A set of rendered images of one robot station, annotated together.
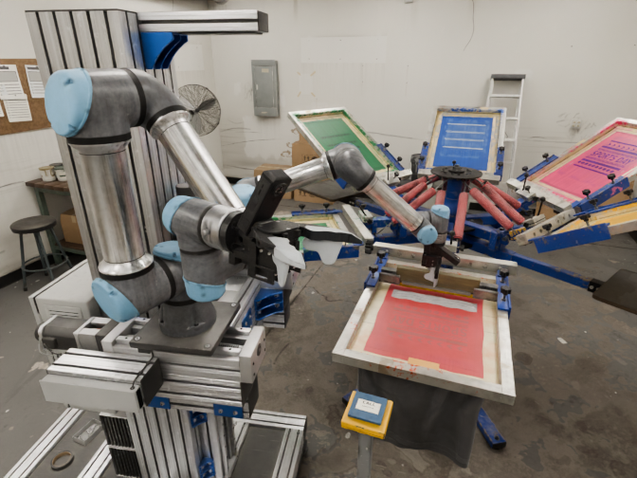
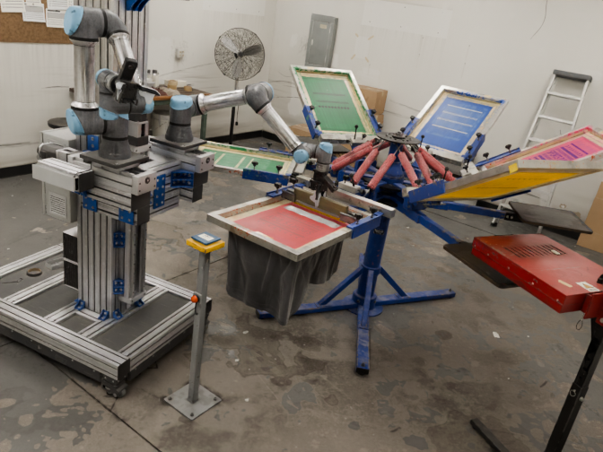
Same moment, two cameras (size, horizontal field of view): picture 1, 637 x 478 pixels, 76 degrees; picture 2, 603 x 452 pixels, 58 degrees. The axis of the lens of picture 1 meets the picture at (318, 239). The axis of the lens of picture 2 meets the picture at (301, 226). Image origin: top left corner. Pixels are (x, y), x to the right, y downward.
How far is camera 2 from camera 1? 166 cm
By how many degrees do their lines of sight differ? 12
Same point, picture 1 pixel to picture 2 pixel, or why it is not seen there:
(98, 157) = (80, 47)
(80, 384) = (50, 169)
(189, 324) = (111, 152)
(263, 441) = (171, 302)
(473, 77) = (537, 69)
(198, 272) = (103, 103)
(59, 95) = (69, 16)
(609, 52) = not seen: outside the picture
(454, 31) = (524, 17)
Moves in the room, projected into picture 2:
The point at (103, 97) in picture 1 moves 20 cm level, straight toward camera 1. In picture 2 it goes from (86, 20) to (77, 23)
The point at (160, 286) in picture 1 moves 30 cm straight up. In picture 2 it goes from (98, 122) to (98, 52)
